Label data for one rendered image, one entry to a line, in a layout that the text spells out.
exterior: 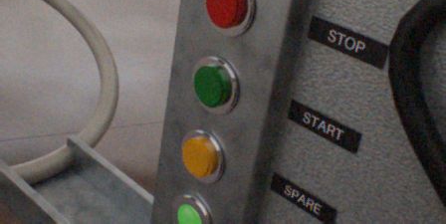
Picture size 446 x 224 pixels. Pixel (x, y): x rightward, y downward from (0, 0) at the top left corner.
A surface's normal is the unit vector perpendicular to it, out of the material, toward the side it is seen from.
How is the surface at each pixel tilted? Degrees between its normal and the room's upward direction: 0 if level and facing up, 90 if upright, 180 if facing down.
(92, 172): 90
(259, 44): 90
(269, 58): 90
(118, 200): 90
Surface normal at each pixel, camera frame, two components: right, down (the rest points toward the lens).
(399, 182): -0.66, 0.24
